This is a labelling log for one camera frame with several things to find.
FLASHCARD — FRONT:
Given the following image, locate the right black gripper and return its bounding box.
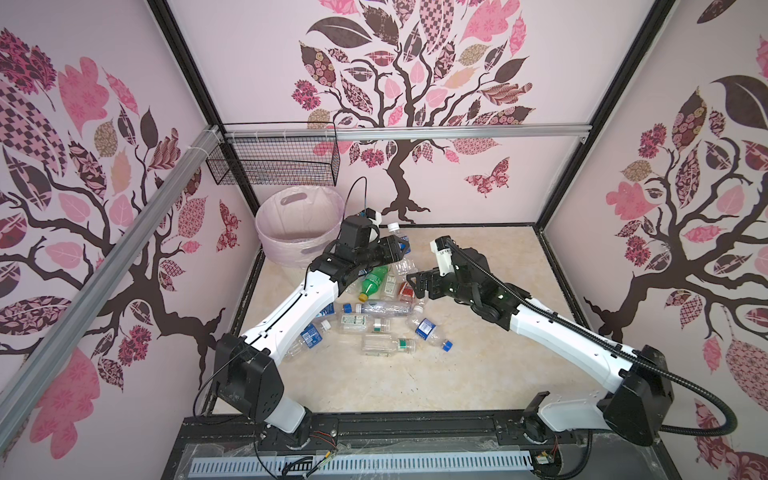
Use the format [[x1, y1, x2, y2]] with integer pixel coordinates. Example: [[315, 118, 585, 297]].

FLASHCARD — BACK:
[[405, 263, 477, 309]]

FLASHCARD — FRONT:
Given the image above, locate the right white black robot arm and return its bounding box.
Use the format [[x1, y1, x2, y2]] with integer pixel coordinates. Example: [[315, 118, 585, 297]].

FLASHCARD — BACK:
[[406, 249, 674, 446]]

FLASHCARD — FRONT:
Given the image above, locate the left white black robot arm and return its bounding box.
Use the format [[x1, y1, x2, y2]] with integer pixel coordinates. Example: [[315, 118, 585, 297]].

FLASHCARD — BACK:
[[211, 215, 410, 435]]

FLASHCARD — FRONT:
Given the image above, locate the pink plastic bin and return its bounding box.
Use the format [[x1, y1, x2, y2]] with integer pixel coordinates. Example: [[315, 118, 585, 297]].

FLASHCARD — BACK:
[[255, 186, 344, 268]]

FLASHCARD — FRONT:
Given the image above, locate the light green bottle yellow cap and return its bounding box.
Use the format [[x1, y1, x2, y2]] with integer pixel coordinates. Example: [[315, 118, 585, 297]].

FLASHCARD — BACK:
[[358, 265, 389, 302]]

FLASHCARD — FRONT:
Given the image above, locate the clear ribbed bottle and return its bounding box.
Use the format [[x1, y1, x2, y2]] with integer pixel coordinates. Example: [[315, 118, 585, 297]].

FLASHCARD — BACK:
[[387, 223, 417, 277]]

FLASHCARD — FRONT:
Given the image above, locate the clear bottle green label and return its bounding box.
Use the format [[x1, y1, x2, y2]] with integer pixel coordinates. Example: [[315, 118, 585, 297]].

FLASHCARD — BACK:
[[382, 274, 401, 300]]

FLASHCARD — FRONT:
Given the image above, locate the orange red drink bottle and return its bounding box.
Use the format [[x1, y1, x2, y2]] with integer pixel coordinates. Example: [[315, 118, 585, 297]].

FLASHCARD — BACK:
[[398, 282, 416, 304]]

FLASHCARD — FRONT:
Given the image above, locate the long clear crushed bottle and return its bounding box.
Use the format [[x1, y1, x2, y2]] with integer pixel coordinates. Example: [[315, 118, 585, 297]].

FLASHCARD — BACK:
[[342, 300, 417, 317]]

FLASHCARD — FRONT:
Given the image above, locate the blue label bottle blue cap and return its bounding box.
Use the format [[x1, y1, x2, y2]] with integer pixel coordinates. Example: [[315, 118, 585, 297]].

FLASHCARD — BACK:
[[411, 318, 453, 352]]

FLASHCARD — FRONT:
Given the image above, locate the flat blue label bottle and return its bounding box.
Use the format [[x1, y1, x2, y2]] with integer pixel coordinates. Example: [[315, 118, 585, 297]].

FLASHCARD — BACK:
[[316, 303, 336, 318]]

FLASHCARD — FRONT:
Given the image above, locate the clear square bottle upper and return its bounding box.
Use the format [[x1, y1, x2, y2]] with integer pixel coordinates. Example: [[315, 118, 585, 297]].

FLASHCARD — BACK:
[[339, 314, 391, 334]]

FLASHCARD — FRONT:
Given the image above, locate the clear square bottle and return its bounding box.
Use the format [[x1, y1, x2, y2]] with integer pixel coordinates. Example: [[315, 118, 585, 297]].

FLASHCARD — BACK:
[[339, 314, 391, 334], [362, 333, 416, 356]]

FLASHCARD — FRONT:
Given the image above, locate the clear square bottle lower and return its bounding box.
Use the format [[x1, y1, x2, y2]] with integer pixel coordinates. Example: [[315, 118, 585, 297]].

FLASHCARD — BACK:
[[362, 333, 416, 356]]

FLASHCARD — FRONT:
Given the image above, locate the blue label bottle lower left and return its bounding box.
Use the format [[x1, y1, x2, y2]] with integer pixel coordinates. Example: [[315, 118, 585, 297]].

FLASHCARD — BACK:
[[284, 319, 332, 361]]

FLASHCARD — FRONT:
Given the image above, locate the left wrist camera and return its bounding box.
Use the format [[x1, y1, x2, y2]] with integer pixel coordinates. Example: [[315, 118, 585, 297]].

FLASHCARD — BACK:
[[358, 208, 383, 226]]

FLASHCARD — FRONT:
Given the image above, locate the black wire basket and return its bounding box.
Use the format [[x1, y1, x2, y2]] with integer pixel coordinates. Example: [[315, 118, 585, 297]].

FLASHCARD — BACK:
[[206, 120, 341, 187]]

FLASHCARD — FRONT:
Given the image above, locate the aluminium rail back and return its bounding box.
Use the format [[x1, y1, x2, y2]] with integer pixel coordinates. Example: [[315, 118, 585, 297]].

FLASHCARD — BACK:
[[225, 123, 592, 141]]

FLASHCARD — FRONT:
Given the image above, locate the aluminium rail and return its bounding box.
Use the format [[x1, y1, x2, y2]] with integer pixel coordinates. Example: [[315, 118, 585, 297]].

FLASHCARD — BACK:
[[1, 125, 222, 449], [225, 123, 592, 141]]

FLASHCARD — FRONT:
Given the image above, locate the white slotted cable duct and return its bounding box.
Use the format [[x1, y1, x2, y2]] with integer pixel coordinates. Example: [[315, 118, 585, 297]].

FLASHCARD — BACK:
[[186, 451, 533, 479]]

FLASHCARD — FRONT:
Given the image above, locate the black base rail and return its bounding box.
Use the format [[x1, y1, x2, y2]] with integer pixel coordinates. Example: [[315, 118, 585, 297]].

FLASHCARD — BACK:
[[161, 410, 680, 479]]

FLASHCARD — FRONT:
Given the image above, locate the black corrugated cable conduit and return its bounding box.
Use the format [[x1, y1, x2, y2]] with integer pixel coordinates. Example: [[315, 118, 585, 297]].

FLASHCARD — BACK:
[[443, 237, 739, 437]]

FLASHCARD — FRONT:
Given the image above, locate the aluminium rail left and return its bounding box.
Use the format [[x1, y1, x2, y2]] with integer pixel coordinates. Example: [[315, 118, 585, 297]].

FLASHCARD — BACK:
[[1, 125, 222, 449]]

